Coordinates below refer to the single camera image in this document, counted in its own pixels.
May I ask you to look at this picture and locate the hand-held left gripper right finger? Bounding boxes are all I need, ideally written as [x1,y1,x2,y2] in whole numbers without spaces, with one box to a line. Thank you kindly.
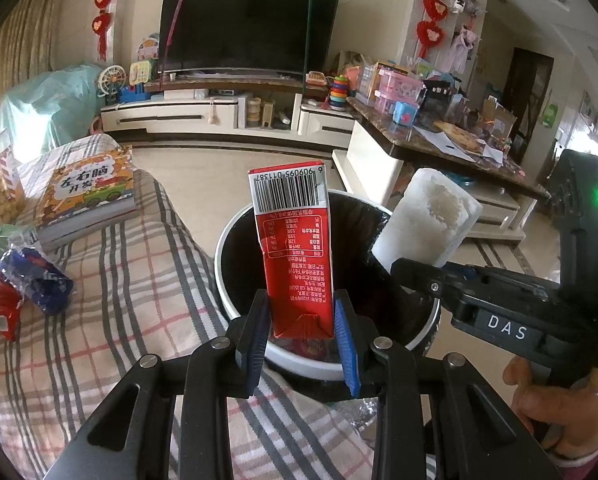
[333,296,562,480]

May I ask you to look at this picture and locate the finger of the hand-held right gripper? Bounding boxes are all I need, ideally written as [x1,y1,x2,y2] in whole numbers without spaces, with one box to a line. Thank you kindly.
[441,265,560,294]
[390,257,460,307]

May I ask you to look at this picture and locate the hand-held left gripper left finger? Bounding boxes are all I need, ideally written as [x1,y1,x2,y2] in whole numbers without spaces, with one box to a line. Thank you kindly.
[44,290,272,480]

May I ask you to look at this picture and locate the white round trash bin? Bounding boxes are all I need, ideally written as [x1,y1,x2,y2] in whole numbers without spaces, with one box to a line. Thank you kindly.
[214,189,442,383]

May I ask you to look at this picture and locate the red and white carton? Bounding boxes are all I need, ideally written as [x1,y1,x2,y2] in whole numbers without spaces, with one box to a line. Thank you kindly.
[248,162,336,339]

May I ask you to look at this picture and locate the blue snack wrapper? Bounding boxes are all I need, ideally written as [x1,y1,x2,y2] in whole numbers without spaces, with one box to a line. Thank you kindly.
[0,247,74,316]

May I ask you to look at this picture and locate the person's right forearm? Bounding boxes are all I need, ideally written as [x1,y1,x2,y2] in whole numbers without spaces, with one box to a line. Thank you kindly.
[549,440,598,480]

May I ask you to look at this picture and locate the person's right hand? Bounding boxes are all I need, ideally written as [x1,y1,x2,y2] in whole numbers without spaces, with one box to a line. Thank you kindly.
[503,356,598,459]

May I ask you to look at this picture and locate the marble top cabinet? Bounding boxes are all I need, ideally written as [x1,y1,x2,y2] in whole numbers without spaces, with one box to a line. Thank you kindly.
[331,95,552,241]

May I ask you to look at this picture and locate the white paper sheet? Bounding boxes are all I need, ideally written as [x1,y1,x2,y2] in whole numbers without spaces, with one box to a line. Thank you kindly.
[414,125,480,163]

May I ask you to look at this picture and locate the yellow patterned board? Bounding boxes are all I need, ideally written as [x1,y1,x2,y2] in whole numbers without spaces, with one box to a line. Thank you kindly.
[434,120,484,153]

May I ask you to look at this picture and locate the dark wooden door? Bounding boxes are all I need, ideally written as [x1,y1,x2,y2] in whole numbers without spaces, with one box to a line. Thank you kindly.
[501,47,554,151]

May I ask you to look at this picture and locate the black mesh box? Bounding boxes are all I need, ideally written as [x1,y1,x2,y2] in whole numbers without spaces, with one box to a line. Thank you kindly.
[421,80,452,116]

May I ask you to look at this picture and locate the pink storage boxes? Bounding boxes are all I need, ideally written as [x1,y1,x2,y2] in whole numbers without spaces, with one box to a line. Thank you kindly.
[374,67,424,116]

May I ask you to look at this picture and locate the orange children's book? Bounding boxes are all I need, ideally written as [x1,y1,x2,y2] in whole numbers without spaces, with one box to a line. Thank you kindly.
[18,145,138,253]

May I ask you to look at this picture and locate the pink hanging cloth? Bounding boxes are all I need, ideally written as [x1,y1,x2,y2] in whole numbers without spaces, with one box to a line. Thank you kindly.
[451,27,480,73]

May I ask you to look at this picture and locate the white television cabinet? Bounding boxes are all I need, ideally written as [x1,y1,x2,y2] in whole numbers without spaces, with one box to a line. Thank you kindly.
[100,77,360,143]

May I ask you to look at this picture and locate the small green box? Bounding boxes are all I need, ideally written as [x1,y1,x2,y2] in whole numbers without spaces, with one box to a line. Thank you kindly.
[0,224,40,256]

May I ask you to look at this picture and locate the yellow green toy phone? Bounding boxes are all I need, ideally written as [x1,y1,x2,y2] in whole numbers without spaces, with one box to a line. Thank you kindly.
[129,60,152,85]

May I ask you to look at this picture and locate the ferris wheel toy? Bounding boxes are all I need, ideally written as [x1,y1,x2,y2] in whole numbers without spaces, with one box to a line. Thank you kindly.
[98,64,130,107]

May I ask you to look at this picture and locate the black flat television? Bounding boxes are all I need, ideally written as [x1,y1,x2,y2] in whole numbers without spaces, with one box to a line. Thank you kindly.
[158,0,342,77]

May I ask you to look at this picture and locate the pink toy house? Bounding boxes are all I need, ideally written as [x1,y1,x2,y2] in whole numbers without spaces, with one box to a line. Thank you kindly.
[137,34,160,61]

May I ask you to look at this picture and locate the teal covered furniture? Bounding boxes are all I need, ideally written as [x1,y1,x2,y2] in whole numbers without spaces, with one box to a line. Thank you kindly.
[0,63,104,156]

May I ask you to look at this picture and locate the pink stick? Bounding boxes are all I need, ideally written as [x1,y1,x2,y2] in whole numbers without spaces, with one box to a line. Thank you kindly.
[158,0,188,92]

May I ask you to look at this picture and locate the beige striped curtain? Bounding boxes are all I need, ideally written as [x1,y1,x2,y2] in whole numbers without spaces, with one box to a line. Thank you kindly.
[0,0,67,106]

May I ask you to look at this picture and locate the stacking ring toy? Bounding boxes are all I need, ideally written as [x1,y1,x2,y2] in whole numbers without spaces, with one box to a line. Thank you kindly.
[327,75,350,111]

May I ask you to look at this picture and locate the red heart decoration string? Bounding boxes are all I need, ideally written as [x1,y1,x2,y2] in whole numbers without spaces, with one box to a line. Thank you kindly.
[91,0,122,58]
[416,0,454,58]

